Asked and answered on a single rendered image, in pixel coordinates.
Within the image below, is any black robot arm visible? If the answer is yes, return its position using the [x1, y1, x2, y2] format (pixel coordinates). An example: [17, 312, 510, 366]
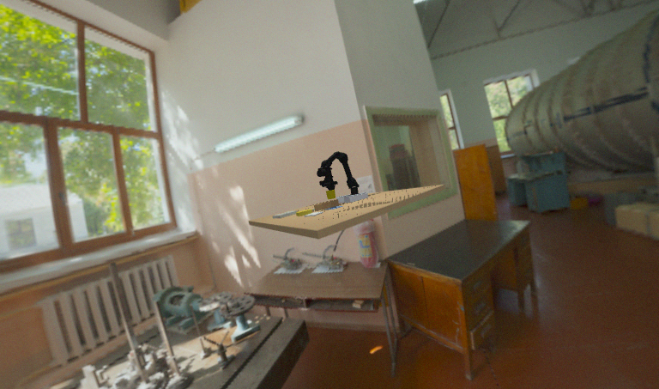
[317, 151, 359, 195]

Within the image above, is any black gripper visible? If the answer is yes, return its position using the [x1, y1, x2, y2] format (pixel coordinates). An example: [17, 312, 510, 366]
[322, 175, 338, 191]

